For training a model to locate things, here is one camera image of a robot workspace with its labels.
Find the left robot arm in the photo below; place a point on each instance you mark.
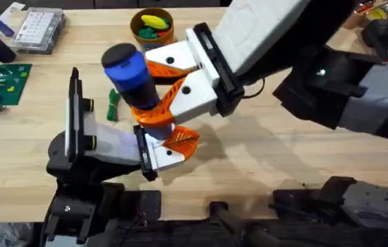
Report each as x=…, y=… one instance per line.
x=77, y=206

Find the left wrist upright black plate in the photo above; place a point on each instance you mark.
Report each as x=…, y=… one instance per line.
x=74, y=113

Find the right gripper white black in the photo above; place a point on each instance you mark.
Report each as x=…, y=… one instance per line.
x=259, y=34

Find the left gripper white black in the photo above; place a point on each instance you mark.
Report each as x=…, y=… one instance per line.
x=114, y=145

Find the black rail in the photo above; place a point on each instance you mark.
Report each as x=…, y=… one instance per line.
x=235, y=230

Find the clear plastic parts box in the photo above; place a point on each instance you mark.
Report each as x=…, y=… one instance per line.
x=37, y=31

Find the brown tub with toys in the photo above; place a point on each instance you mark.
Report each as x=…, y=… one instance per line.
x=152, y=25

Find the green board with toy blocks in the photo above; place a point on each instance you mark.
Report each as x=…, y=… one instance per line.
x=1, y=84

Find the crumpled white plastic bag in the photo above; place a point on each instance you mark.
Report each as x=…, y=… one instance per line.
x=5, y=235

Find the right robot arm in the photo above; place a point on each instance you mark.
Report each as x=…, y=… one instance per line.
x=386, y=96

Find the blue electric screwdriver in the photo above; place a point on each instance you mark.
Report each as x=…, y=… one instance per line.
x=130, y=73

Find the heap of boxes and tools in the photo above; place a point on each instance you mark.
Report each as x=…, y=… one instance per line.
x=386, y=31

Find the green toy vegetable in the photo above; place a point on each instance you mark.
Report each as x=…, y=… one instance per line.
x=113, y=104

